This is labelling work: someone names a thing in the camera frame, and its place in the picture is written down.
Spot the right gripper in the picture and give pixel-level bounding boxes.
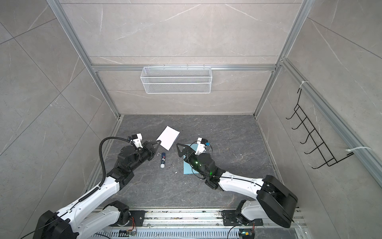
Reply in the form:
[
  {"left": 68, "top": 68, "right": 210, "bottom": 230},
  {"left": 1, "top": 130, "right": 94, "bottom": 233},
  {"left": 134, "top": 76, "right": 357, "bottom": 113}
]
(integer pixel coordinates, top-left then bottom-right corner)
[{"left": 177, "top": 143, "right": 210, "bottom": 179}]

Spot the white letter paper blue border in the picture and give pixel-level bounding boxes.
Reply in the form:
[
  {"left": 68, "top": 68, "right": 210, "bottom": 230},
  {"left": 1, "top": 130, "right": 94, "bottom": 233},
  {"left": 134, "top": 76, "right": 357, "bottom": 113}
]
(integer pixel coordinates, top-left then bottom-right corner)
[{"left": 157, "top": 126, "right": 180, "bottom": 150}]

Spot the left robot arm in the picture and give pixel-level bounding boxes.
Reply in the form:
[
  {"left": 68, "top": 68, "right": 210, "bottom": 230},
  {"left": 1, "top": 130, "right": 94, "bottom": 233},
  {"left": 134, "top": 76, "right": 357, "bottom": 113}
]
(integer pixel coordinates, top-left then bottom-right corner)
[{"left": 33, "top": 140, "right": 161, "bottom": 239}]

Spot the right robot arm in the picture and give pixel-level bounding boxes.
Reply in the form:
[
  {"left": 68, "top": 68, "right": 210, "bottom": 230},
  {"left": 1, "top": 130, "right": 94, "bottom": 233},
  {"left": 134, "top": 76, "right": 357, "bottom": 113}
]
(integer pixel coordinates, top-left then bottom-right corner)
[{"left": 176, "top": 142, "right": 298, "bottom": 228}]

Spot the glue stick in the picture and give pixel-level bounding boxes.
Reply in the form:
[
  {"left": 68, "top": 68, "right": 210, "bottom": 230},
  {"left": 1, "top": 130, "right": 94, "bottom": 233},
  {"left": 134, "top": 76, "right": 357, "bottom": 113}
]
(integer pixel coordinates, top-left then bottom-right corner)
[{"left": 160, "top": 152, "right": 166, "bottom": 168}]

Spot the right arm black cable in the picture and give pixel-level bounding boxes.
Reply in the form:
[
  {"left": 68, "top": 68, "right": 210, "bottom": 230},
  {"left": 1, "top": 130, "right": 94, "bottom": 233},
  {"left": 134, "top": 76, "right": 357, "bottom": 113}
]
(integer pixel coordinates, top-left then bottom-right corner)
[{"left": 187, "top": 140, "right": 263, "bottom": 183}]

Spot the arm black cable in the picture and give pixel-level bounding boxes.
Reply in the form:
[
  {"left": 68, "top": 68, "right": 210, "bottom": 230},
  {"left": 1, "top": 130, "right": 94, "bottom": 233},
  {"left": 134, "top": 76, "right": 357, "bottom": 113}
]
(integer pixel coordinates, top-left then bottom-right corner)
[
  {"left": 80, "top": 136, "right": 132, "bottom": 198},
  {"left": 187, "top": 140, "right": 263, "bottom": 183}
]

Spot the white wire mesh basket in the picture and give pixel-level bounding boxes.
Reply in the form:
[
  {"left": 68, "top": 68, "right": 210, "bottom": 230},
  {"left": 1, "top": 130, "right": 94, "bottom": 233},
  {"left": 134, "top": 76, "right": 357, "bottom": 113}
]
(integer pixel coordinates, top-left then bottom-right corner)
[{"left": 140, "top": 66, "right": 213, "bottom": 94}]

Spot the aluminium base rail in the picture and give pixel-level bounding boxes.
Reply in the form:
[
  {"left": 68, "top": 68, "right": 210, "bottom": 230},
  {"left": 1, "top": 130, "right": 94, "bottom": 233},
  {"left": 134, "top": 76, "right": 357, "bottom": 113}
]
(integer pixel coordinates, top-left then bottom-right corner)
[{"left": 92, "top": 209, "right": 311, "bottom": 239}]

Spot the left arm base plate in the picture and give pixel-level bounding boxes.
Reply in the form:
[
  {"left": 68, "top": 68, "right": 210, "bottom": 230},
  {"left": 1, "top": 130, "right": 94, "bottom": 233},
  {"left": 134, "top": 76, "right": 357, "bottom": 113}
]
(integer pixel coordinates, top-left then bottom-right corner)
[{"left": 116, "top": 210, "right": 146, "bottom": 227}]

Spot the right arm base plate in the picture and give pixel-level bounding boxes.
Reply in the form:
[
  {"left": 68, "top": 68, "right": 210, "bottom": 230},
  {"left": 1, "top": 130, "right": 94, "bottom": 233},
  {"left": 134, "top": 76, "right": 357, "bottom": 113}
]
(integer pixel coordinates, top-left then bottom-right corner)
[{"left": 221, "top": 210, "right": 264, "bottom": 226}]

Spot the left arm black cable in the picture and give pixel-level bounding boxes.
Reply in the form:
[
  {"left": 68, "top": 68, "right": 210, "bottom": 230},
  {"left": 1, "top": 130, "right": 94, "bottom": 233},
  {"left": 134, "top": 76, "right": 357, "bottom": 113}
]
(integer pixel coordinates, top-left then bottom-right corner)
[{"left": 80, "top": 136, "right": 132, "bottom": 198}]

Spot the black wire hook rack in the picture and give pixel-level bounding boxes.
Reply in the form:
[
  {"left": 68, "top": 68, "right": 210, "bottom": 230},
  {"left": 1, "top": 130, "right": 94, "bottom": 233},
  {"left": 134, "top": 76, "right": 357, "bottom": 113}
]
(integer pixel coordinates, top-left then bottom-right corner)
[{"left": 286, "top": 89, "right": 354, "bottom": 169}]

